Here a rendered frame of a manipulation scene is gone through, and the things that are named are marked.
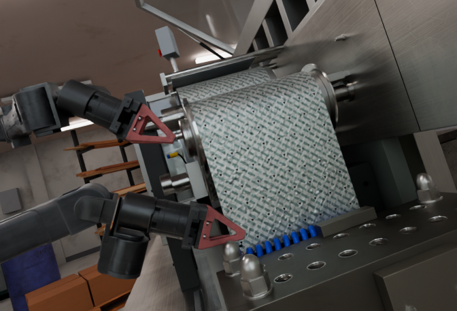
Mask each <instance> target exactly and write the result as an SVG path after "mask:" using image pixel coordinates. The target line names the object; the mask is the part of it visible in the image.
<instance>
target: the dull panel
mask: <svg viewBox="0 0 457 311"><path fill-rule="evenodd" d="M340 149H341V153H342V155H343V159H344V161H345V164H346V165H347V164H349V163H355V162H365V161H369V162H370V164H371V167H372V170H373V173H374V176H375V179H376V182H377V185H378V188H379V191H380V194H381V196H382V200H383V203H384V206H385V209H386V210H388V209H390V208H393V207H396V206H399V205H401V204H404V203H407V202H409V201H413V200H414V199H418V196H417V194H416V190H415V189H416V188H415V185H414V183H413V179H412V177H411V174H410V171H409V168H408V165H407V162H406V160H405V156H404V154H403V150H402V148H401V144H400V142H399V139H398V136H396V137H389V138H385V139H380V140H373V141H369V142H362V143H358V144H351V145H347V146H340Z"/></svg>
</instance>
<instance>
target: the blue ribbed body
mask: <svg viewBox="0 0 457 311"><path fill-rule="evenodd" d="M299 231H300V235H301V236H298V234H297V233H296V231H293V232H292V233H291V237H292V239H291V240H290V239H289V237H288V236H287V235H286V234H284V235H283V236H282V239H283V241H284V242H282V243H281V242H280V239H279V238H274V240H273V242H274V246H272V245H271V243H270V241H266V242H265V249H263V248H262V246H261V245H260V244H257V245H256V252H254V251H253V249H252V248H251V247H249V248H247V250H246V251H247V254H253V255H255V256H257V257H260V256H263V255H265V254H268V253H270V252H273V251H276V250H279V249H281V248H284V247H287V246H290V245H292V244H296V243H297V242H301V241H303V240H306V239H309V238H312V237H314V236H317V235H318V234H317V231H316V229H315V227H314V226H313V225H310V226H308V231H309V233H307V232H306V230H305V229H304V228H301V229H300V230H299Z"/></svg>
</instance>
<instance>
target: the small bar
mask: <svg viewBox="0 0 457 311"><path fill-rule="evenodd" d="M375 218H377V214H376V212H375V208H374V207H370V206H364V207H361V208H358V209H355V210H352V211H350V212H347V213H345V214H341V215H339V216H336V217H333V218H330V219H328V220H324V221H322V222H320V223H316V224H315V227H316V231H317V234H318V235H320V236H322V237H324V238H325V237H327V236H330V235H332V234H335V233H338V232H340V231H343V230H346V229H349V228H351V227H354V226H356V225H360V224H362V223H365V222H367V221H370V220H373V219H375Z"/></svg>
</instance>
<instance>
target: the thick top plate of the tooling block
mask: <svg viewBox="0 0 457 311"><path fill-rule="evenodd" d="M439 193H440V195H442V196H443V199H442V200H440V201H436V202H433V203H418V202H417V200H418V199H414V200H413V201H409V202H407V203H404V204H401V205H399V206H396V207H393V208H390V209H388V210H385V211H383V212H379V213H377V218H375V219H373V220H370V221H367V222H365V223H362V224H360V225H356V226H354V227H351V228H349V229H346V230H343V231H340V232H338V233H335V234H332V235H330V236H327V237H325V238H324V237H322V236H320V235H317V236H314V237H312V238H309V239H306V240H303V241H301V242H297V243H296V244H292V245H290V246H287V247H284V248H281V249H279V250H276V251H273V252H270V253H268V254H265V255H263V256H260V257H258V258H259V260H260V262H261V263H262V266H263V269H265V270H267V273H268V276H269V279H270V282H271V284H272V285H273V291H272V292H271V293H270V294H269V295H267V296H266V297H264V298H261V299H257V300H246V299H244V297H243V289H242V286H241V283H240V279H241V278H242V276H241V275H239V276H234V277H226V276H225V269H224V270H222V271H219V272H216V275H217V278H218V282H219V285H220V288H221V291H222V295H223V298H224V302H225V305H226V309H227V311H385V308H384V305H383V302H382V299H381V296H380V294H379V290H378V287H377V284H376V281H375V278H374V275H373V272H375V271H377V270H379V269H382V268H385V267H388V266H389V265H392V264H395V263H398V262H399V261H403V260H405V259H408V258H410V257H413V256H415V255H418V254H420V253H422V252H425V251H427V250H430V249H432V248H435V247H438V246H440V245H442V244H445V243H450V244H455V245H457V193H447V192H439Z"/></svg>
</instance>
